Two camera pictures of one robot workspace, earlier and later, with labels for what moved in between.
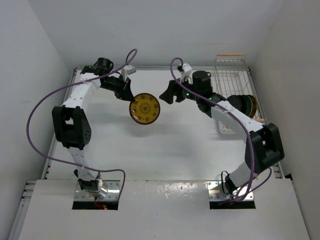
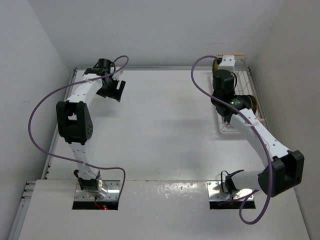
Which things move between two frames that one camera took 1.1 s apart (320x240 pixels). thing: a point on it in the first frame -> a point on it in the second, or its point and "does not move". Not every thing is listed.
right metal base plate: x=216 y=193 does not move
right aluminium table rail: x=279 y=165 does not move
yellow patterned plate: x=145 y=109 -> x=215 y=65
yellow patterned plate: x=254 y=107 does not move
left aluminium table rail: x=29 y=185 does not move
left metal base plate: x=113 y=192 does not move
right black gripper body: x=187 y=94 -> x=213 y=102
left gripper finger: x=128 y=93 -> x=120 y=91
